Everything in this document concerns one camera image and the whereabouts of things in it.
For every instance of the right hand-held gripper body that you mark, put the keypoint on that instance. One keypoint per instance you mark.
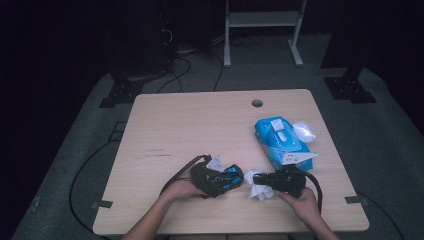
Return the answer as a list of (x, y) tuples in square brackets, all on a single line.
[(290, 181)]

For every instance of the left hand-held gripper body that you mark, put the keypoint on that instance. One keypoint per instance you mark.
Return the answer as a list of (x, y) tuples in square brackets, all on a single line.
[(203, 181)]

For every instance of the blue and black toy car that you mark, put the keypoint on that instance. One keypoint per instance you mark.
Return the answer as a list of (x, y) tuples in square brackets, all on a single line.
[(236, 176)]

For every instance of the blue wet wipes pack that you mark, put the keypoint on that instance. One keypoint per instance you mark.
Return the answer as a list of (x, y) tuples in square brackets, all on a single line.
[(266, 133)]

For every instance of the person's left hand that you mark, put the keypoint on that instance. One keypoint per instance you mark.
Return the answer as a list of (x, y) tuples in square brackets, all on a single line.
[(181, 190)]

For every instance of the person's right hand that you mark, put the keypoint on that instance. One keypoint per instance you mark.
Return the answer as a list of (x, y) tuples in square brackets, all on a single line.
[(305, 205)]

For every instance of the grey tape strip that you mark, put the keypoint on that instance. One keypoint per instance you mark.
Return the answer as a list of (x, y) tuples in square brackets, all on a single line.
[(355, 199), (103, 204)]

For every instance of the black stand base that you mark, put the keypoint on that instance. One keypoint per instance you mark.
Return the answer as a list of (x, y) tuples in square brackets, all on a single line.
[(348, 88), (121, 93)]

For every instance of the white metal table frame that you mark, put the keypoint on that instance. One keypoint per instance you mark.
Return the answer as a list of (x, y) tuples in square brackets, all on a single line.
[(263, 19)]

